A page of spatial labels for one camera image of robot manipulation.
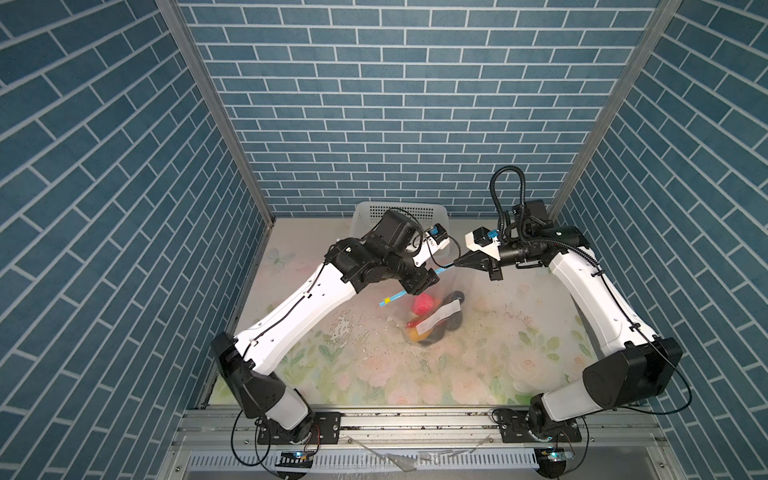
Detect pink cracked ball food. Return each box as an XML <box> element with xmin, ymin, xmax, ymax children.
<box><xmin>411</xmin><ymin>293</ymin><xmax>435</xmax><ymax>317</ymax></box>

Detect red chili pepper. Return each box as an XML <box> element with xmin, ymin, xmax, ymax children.
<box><xmin>406</xmin><ymin>317</ymin><xmax>427</xmax><ymax>329</ymax></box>

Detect clear zip top bag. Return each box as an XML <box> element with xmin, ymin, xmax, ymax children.
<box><xmin>376</xmin><ymin>267</ymin><xmax>474</xmax><ymax>348</ymax></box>

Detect yellow lemon food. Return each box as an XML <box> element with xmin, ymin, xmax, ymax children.
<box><xmin>406</xmin><ymin>328</ymin><xmax>433</xmax><ymax>343</ymax></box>

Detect black avocado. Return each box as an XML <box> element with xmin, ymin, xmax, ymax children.
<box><xmin>419</xmin><ymin>325</ymin><xmax>446</xmax><ymax>347</ymax></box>
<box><xmin>444</xmin><ymin>291</ymin><xmax>465</xmax><ymax>331</ymax></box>

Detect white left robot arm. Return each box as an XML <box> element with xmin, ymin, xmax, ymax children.
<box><xmin>211</xmin><ymin>208</ymin><xmax>450</xmax><ymax>444</ymax></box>

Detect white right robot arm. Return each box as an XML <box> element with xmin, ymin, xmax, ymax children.
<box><xmin>455</xmin><ymin>201</ymin><xmax>683</xmax><ymax>441</ymax></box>

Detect white perforated plastic basket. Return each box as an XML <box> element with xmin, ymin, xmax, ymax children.
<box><xmin>349</xmin><ymin>200</ymin><xmax>451</xmax><ymax>241</ymax></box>

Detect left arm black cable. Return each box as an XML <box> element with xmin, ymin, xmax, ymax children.
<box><xmin>230</xmin><ymin>206</ymin><xmax>463</xmax><ymax>480</ymax></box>

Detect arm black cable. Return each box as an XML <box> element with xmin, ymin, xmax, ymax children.
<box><xmin>230</xmin><ymin>206</ymin><xmax>463</xmax><ymax>480</ymax></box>
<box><xmin>488</xmin><ymin>165</ymin><xmax>694</xmax><ymax>475</ymax></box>

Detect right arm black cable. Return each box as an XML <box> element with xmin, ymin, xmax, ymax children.
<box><xmin>488</xmin><ymin>165</ymin><xmax>694</xmax><ymax>475</ymax></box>

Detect aluminium corner post right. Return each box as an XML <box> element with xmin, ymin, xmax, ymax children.
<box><xmin>548</xmin><ymin>0</ymin><xmax>682</xmax><ymax>220</ymax></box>

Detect aluminium corner post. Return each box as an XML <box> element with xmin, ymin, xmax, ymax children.
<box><xmin>156</xmin><ymin>0</ymin><xmax>275</xmax><ymax>229</ymax></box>
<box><xmin>548</xmin><ymin>0</ymin><xmax>682</xmax><ymax>220</ymax></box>

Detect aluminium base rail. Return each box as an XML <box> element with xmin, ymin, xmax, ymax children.
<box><xmin>159</xmin><ymin>407</ymin><xmax>684</xmax><ymax>479</ymax></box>

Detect aluminium corner post left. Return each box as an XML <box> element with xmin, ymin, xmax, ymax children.
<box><xmin>156</xmin><ymin>0</ymin><xmax>275</xmax><ymax>229</ymax></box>

